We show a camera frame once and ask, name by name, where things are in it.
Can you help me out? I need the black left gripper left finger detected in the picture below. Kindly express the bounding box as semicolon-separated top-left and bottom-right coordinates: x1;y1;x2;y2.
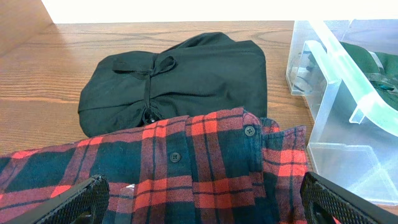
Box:
6;175;109;224

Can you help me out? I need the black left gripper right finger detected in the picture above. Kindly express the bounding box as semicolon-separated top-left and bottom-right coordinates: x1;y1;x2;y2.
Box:
300;172;397;224

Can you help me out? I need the green garment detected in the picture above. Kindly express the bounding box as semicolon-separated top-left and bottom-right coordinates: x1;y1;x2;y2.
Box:
340;42;397;110

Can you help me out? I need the red plaid flannel shirt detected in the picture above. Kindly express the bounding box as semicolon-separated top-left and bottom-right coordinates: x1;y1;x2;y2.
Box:
1;108;307;223

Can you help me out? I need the clear plastic storage bin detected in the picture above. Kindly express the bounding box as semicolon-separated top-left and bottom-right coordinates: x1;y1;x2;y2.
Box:
286;19;397;205

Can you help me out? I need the black folded garment on table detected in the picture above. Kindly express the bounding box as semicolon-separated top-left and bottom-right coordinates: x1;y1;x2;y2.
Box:
78;32;267;137

